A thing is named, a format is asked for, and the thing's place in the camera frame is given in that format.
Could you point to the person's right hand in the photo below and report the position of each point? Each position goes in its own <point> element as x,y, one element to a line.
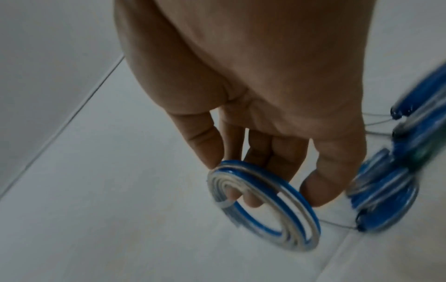
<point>261,68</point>

